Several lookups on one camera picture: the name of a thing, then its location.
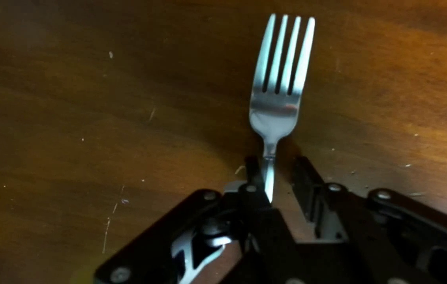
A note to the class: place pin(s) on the silver fork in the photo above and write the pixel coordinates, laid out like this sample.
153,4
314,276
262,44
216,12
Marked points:
275,112

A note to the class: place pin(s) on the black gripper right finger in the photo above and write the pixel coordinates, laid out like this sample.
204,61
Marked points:
390,230

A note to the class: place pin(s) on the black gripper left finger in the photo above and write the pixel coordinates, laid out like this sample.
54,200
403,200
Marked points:
216,230

